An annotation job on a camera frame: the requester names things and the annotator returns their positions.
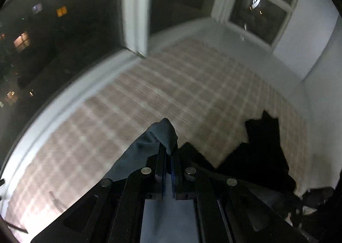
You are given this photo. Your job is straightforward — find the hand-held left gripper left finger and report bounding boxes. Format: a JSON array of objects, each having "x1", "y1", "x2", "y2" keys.
[{"x1": 31, "y1": 144, "x2": 169, "y2": 243}]

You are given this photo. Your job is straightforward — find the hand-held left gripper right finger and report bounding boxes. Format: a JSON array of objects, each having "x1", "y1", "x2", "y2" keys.
[{"x1": 170, "y1": 149, "x2": 308, "y2": 243}]

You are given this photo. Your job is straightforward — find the dark grey drawstring pants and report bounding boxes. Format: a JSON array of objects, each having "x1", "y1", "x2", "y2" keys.
[{"x1": 108, "y1": 118, "x2": 199, "y2": 243}]

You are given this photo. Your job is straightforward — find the black garment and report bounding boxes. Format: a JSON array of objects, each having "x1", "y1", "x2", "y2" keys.
[{"x1": 178, "y1": 110, "x2": 297, "y2": 198}]

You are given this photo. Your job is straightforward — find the pink plaid blanket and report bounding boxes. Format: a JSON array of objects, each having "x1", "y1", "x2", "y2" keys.
[{"x1": 5, "y1": 38, "x2": 313, "y2": 233}]

